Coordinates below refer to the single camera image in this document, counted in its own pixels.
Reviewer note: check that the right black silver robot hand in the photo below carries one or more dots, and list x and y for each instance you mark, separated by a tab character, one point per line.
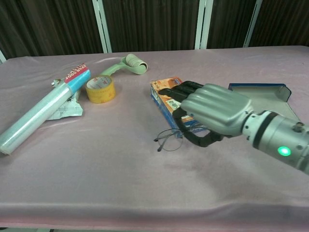
217	108

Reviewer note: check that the dark blue rectangular box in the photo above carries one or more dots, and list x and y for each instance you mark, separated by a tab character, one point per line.
265	95

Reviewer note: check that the wire-frame eyeglasses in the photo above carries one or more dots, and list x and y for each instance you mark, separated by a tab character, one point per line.
172	140

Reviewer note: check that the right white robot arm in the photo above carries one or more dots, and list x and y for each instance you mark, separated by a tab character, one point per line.
277	135

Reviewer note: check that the orange blue snack box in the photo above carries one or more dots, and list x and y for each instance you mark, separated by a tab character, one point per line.
166	107

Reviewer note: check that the green lint roller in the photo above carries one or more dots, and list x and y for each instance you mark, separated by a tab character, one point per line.
135	64

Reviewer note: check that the dark slatted folding screen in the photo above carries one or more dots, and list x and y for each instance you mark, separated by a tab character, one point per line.
154	24

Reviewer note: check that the yellow tape roll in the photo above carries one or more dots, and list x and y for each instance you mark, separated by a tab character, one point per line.
101	95

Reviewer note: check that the pink tablecloth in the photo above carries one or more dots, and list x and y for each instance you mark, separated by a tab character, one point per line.
120	181

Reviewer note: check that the crumpled printed paper wrapper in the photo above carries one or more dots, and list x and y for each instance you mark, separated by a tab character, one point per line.
67	111

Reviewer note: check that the plastic food wrap roll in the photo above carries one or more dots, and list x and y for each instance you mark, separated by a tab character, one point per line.
36	113

